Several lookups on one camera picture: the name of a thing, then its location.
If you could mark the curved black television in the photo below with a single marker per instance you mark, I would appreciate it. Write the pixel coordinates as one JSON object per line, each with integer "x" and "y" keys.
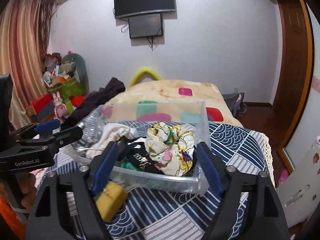
{"x": 126, "y": 8}

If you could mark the green cardboard box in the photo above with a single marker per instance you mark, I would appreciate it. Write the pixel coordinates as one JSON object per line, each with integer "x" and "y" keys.
{"x": 67, "y": 90}

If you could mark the red box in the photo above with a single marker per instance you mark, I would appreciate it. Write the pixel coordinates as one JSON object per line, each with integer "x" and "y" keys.
{"x": 37, "y": 105}

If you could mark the yellow green sponge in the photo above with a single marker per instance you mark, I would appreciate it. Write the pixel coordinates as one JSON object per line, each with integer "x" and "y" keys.
{"x": 110, "y": 200}

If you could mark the white drawstring pouch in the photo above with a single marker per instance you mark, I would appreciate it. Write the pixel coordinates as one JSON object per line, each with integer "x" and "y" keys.
{"x": 112, "y": 132}

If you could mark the bagged grey knitted cloth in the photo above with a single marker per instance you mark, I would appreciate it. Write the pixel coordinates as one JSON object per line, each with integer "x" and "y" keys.
{"x": 92, "y": 128}

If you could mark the dark clothes pile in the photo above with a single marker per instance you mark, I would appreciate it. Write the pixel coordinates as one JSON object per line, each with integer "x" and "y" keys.
{"x": 95, "y": 99}

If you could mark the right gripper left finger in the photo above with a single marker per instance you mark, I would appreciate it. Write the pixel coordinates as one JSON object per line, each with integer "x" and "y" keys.
{"x": 50, "y": 217}

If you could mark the small wall monitor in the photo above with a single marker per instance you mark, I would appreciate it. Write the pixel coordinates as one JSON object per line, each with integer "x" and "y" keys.
{"x": 148, "y": 25}

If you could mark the brown wooden door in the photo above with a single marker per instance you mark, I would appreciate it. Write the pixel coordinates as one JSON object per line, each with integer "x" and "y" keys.
{"x": 296, "y": 68}

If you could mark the striped orange curtain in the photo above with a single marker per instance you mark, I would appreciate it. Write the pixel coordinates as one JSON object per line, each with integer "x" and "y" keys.
{"x": 25, "y": 32}

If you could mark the yellow curved pillow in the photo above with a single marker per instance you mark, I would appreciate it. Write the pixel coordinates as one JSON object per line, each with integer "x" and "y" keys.
{"x": 143, "y": 73}

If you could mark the green plush dinosaur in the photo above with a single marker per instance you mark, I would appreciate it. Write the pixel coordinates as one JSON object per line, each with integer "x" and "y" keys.
{"x": 74, "y": 65}

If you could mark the left hand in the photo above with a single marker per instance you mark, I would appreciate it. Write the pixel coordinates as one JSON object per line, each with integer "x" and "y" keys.
{"x": 28, "y": 189}

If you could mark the floral fabric scrunchie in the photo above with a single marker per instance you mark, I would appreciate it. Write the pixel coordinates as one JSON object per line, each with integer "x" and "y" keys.
{"x": 171, "y": 148}

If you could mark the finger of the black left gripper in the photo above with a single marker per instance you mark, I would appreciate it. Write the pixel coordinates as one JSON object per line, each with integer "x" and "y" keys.
{"x": 67, "y": 134}
{"x": 30, "y": 131}

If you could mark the beige colourful patch blanket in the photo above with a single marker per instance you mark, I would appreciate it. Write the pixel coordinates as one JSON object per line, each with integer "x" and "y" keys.
{"x": 164, "y": 91}

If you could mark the clear plastic storage box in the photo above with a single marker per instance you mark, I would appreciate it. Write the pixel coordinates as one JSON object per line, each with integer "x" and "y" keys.
{"x": 141, "y": 116}

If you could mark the green knitted sock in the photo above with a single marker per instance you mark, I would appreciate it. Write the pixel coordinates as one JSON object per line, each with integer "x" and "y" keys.
{"x": 127, "y": 165}

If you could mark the black white sock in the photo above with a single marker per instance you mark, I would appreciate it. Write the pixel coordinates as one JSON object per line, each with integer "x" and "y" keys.
{"x": 139, "y": 158}

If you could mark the pink bunny doll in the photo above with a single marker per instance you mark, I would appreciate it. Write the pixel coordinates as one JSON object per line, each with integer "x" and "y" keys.
{"x": 60, "y": 108}

